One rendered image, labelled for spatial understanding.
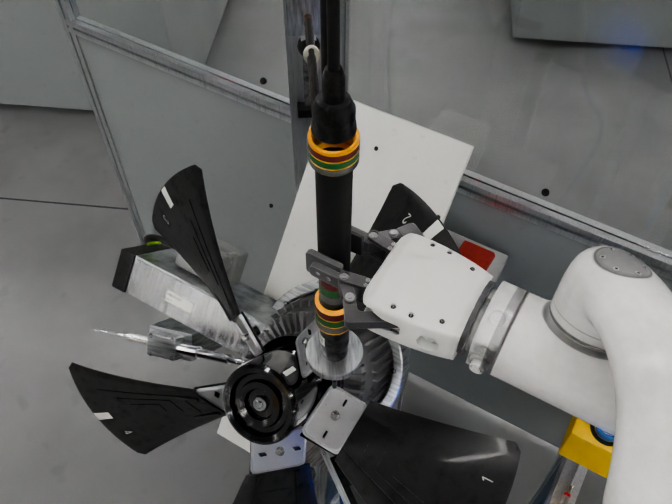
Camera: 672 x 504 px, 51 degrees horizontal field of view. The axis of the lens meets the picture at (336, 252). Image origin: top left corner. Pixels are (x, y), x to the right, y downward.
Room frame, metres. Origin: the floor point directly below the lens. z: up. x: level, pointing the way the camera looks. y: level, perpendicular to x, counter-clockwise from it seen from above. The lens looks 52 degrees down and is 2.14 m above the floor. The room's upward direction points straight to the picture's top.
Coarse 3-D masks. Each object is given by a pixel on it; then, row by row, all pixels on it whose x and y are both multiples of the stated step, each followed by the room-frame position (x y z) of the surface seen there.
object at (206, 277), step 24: (192, 168) 0.69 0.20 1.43; (168, 192) 0.71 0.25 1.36; (192, 192) 0.67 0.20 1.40; (168, 216) 0.71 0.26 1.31; (192, 216) 0.66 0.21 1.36; (168, 240) 0.71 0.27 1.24; (192, 240) 0.65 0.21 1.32; (216, 240) 0.61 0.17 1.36; (192, 264) 0.66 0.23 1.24; (216, 264) 0.60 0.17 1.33; (216, 288) 0.60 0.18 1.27
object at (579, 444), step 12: (576, 420) 0.47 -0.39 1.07; (576, 432) 0.45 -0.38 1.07; (588, 432) 0.45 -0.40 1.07; (564, 444) 0.45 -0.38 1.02; (576, 444) 0.44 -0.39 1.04; (588, 444) 0.44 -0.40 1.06; (600, 444) 0.43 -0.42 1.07; (612, 444) 0.43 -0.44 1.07; (564, 456) 0.45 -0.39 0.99; (576, 456) 0.44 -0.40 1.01; (588, 456) 0.43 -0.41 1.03; (600, 456) 0.42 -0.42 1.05; (588, 468) 0.43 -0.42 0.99; (600, 468) 0.42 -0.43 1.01
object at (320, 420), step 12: (324, 396) 0.46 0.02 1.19; (336, 396) 0.46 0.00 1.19; (348, 396) 0.46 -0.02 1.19; (324, 408) 0.44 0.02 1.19; (336, 408) 0.44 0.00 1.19; (348, 408) 0.44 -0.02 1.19; (360, 408) 0.44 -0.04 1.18; (312, 420) 0.42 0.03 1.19; (324, 420) 0.42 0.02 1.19; (348, 420) 0.42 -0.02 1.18; (312, 432) 0.40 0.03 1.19; (324, 432) 0.40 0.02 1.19; (336, 432) 0.40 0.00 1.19; (348, 432) 0.41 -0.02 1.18; (324, 444) 0.39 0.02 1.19; (336, 444) 0.39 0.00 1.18
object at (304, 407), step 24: (288, 336) 0.55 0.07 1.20; (264, 360) 0.48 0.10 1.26; (288, 360) 0.49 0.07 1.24; (240, 384) 0.46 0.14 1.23; (264, 384) 0.45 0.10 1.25; (288, 384) 0.44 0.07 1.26; (312, 384) 0.47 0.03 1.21; (240, 408) 0.43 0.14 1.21; (288, 408) 0.42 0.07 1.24; (312, 408) 0.44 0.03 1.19; (240, 432) 0.41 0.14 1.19; (264, 432) 0.40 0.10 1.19; (288, 432) 0.39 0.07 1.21
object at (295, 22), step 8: (288, 0) 1.00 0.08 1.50; (296, 0) 1.00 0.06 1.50; (304, 0) 1.00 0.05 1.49; (312, 0) 1.00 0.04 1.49; (288, 8) 1.00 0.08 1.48; (296, 8) 1.00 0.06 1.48; (304, 8) 1.00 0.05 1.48; (312, 8) 1.00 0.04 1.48; (288, 16) 1.00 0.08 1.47; (296, 16) 1.00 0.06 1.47; (312, 16) 1.00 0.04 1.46; (288, 24) 1.00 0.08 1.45; (296, 24) 1.00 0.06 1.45; (288, 32) 1.00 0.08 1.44; (296, 32) 1.00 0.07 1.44; (304, 32) 1.00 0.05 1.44; (320, 32) 1.00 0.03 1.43
